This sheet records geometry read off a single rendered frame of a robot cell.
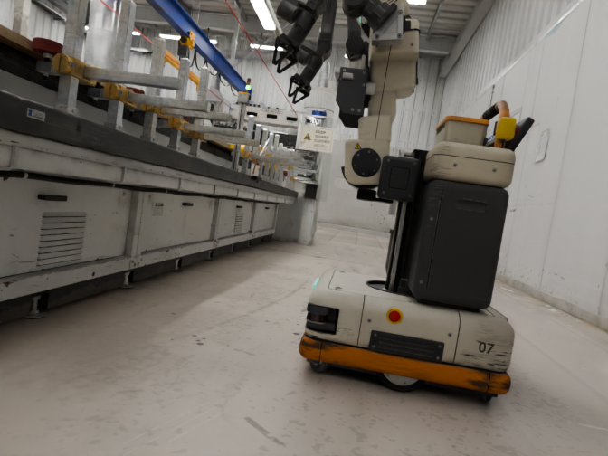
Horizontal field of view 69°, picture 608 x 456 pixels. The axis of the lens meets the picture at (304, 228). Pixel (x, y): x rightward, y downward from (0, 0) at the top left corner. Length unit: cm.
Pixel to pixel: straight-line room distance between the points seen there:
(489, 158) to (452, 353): 62
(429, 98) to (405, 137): 122
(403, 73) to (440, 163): 40
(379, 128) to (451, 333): 74
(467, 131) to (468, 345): 72
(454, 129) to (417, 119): 1098
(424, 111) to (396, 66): 1103
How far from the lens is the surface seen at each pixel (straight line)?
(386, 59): 171
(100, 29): 753
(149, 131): 187
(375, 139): 163
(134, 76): 141
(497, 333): 151
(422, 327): 146
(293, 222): 616
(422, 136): 1260
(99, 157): 162
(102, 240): 216
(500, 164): 152
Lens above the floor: 55
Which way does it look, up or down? 3 degrees down
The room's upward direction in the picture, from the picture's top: 8 degrees clockwise
